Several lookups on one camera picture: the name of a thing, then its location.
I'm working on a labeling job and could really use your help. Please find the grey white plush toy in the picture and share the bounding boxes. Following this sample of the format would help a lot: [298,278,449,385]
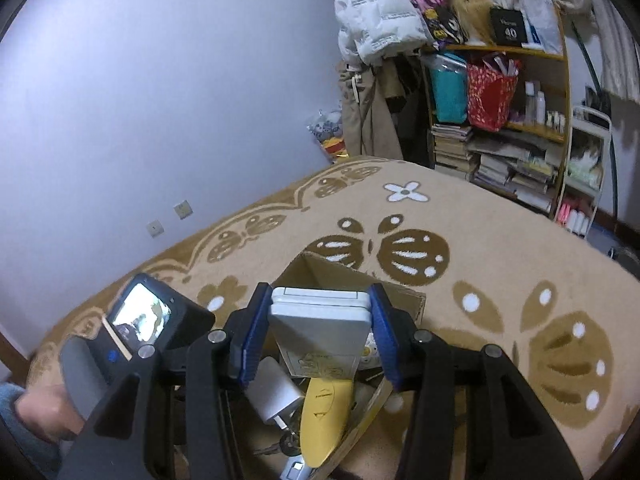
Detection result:
[306,107,346,143]

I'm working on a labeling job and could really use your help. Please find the white charger cube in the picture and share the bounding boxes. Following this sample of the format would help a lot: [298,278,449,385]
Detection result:
[245,357,306,428]

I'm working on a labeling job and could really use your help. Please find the white trolley cart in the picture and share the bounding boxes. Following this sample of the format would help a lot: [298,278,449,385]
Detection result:
[555,105,613,238]

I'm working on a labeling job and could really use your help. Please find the white rectangular case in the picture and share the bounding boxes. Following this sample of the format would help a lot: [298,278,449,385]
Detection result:
[270,286,372,378]

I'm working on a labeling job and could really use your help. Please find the pale green packets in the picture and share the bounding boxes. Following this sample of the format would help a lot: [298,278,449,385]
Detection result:
[565,160,601,188]

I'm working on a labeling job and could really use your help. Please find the person's left forearm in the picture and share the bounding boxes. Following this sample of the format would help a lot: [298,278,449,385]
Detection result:
[0,382,63,478]

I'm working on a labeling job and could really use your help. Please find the black box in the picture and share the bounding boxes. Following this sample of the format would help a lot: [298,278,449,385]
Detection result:
[489,6,528,48]

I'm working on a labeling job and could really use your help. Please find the red patterned bag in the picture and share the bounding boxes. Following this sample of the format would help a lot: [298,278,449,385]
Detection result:
[466,57,521,133]

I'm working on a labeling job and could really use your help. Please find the beige patterned blanket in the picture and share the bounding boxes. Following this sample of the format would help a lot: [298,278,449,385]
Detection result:
[25,156,640,480]

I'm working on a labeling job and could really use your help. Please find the black pink printed bag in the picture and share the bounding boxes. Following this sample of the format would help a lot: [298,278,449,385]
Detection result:
[410,0,468,46]

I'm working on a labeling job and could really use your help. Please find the yellow oval plastic device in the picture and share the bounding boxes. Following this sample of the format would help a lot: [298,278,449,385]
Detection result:
[299,376,357,470]

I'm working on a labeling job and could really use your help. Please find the cream hanging cloth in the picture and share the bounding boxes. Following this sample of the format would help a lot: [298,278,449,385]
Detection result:
[542,0,640,103]

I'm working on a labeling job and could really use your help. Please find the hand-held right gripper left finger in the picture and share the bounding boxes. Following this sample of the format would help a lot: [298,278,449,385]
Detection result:
[57,282,273,480]

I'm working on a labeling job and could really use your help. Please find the person's left hand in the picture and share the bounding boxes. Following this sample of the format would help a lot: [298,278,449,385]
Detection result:
[15,385,86,443]

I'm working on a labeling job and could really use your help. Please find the beige coat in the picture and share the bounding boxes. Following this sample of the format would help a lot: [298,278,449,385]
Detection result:
[337,60,403,161]

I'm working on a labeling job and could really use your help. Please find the stack of books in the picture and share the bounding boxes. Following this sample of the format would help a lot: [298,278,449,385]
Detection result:
[430,122,563,213]

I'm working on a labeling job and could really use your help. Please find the white remote control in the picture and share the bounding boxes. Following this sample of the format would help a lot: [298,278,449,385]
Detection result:
[357,332,383,366]

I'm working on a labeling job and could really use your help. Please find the bunch of keys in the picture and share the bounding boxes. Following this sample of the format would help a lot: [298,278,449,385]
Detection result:
[252,430,301,458]

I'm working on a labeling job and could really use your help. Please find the white fluffy toy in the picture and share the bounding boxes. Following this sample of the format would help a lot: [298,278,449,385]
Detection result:
[570,142,603,166]

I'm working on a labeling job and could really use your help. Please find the wooden shelf unit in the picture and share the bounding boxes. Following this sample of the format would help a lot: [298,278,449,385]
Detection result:
[420,7,573,221]

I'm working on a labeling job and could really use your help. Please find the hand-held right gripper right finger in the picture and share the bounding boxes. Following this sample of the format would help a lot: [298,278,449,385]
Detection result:
[369,282,583,480]

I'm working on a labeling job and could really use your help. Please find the blond wig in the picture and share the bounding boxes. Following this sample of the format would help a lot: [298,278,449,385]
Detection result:
[450,0,493,43]

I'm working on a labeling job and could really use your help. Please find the dark hanging clothes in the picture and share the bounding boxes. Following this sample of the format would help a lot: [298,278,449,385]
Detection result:
[377,52,436,168]

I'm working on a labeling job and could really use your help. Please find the row of small pink bottles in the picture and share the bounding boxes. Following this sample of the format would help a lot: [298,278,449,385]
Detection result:
[556,200,591,236]

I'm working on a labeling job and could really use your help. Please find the teal storage box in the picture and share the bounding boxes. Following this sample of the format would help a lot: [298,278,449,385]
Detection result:
[425,52,468,126]

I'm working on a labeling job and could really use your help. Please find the cardboard box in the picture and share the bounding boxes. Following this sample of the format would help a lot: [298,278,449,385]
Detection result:
[227,252,428,480]

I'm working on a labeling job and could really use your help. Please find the white puffer jacket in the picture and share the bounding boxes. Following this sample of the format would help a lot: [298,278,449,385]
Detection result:
[330,0,426,66]

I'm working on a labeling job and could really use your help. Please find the white plastic bag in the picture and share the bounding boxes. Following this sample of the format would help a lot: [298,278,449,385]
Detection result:
[515,0,561,56]

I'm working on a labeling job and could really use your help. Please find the row of cosmetic bottles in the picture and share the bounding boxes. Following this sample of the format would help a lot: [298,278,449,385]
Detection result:
[522,80,568,133]

